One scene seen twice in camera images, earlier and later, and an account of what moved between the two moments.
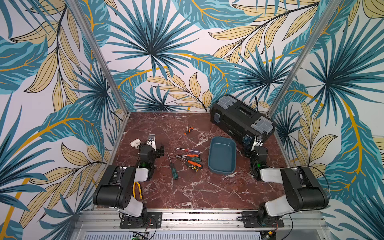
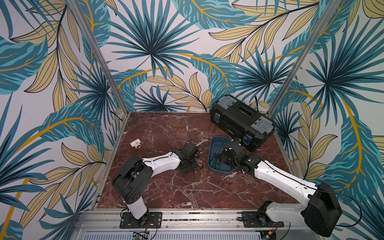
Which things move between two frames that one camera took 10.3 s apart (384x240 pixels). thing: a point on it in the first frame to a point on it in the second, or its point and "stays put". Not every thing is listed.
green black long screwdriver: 174,171 to 216,159
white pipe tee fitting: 136,143 stays put
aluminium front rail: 108,221 stays put
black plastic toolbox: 237,118 stays put
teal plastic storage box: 222,155 stays put
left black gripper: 159,152 to 194,165
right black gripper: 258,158 to 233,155
